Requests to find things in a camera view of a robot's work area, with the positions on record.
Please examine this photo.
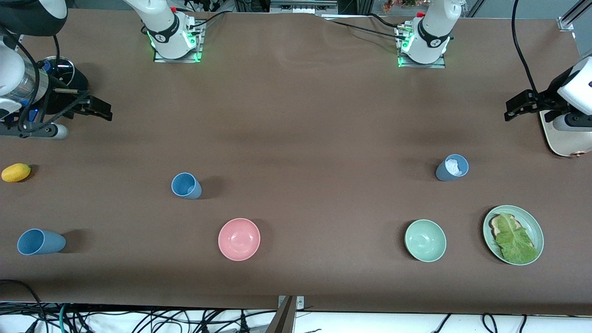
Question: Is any colourful small object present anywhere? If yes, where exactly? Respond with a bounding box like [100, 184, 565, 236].
[382, 0, 419, 12]

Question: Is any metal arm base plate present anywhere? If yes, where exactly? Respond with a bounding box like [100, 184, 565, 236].
[396, 25, 447, 69]
[153, 21, 204, 63]

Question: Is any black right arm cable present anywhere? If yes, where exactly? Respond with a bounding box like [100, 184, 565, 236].
[0, 25, 91, 136]

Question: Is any pale green bowl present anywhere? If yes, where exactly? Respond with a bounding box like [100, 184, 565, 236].
[404, 219, 447, 263]

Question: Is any grey metal box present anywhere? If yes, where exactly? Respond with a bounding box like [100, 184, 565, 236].
[270, 0, 339, 13]

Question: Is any glass lid blue knob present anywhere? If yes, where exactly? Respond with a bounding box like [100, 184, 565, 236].
[39, 56, 75, 88]

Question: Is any blue plastic cup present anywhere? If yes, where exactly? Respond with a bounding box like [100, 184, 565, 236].
[435, 154, 469, 182]
[17, 228, 67, 256]
[171, 173, 203, 200]

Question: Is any aluminium frame profile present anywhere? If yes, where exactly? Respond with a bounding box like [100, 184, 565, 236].
[557, 0, 592, 32]

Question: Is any pale green plate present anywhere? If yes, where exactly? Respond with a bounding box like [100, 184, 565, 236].
[483, 205, 544, 266]

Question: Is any black base cable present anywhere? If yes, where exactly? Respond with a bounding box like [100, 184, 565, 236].
[178, 7, 228, 36]
[321, 13, 410, 42]

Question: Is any yellow toy lemon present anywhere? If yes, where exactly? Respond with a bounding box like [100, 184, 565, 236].
[1, 163, 32, 183]

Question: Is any green lettuce leaf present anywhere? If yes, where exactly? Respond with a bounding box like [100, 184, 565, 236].
[495, 213, 539, 264]

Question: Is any dark metal bar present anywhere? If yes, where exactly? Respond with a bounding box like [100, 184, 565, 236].
[265, 296, 297, 333]

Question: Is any pink bowl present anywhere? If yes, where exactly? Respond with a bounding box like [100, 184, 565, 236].
[218, 218, 261, 261]

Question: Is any brown table cover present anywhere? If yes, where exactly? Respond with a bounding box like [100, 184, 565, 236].
[0, 8, 592, 316]

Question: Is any cream cutting board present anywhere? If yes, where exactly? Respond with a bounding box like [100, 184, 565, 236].
[539, 109, 592, 158]

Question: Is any toast bread slice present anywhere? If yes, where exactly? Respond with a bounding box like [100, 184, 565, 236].
[490, 214, 533, 248]

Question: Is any black saucepan blue handle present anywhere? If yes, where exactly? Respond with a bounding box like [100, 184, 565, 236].
[45, 55, 89, 116]

